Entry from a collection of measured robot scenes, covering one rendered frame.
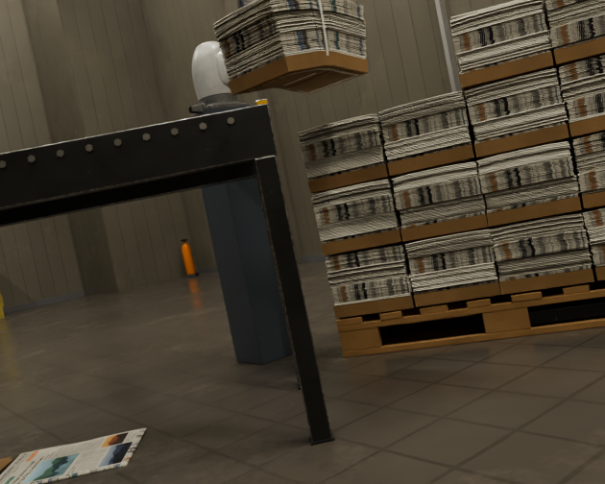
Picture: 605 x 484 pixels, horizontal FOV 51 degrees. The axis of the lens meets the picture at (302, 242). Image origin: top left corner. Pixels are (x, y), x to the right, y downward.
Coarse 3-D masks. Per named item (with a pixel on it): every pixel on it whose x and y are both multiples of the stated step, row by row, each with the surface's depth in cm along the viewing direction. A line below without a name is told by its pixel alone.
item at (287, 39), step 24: (264, 0) 180; (288, 0) 184; (216, 24) 199; (240, 24) 190; (264, 24) 184; (288, 24) 184; (312, 24) 190; (240, 48) 194; (264, 48) 187; (288, 48) 183; (312, 48) 189; (240, 72) 198; (288, 72) 183
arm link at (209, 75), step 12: (204, 48) 246; (216, 48) 246; (192, 60) 249; (204, 60) 245; (216, 60) 245; (192, 72) 250; (204, 72) 245; (216, 72) 245; (204, 84) 246; (216, 84) 245; (228, 84) 247; (204, 96) 247
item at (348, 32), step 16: (336, 0) 196; (336, 16) 196; (352, 16) 201; (336, 32) 196; (352, 32) 201; (336, 48) 196; (352, 48) 201; (304, 80) 206; (320, 80) 207; (336, 80) 208
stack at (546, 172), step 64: (576, 64) 196; (320, 128) 222; (384, 128) 216; (448, 128) 210; (512, 128) 203; (320, 192) 227; (384, 192) 218; (448, 192) 211; (512, 192) 205; (576, 192) 199; (384, 256) 220; (448, 256) 214; (512, 256) 206; (576, 256) 201; (384, 320) 222; (448, 320) 250; (512, 320) 209; (576, 320) 215
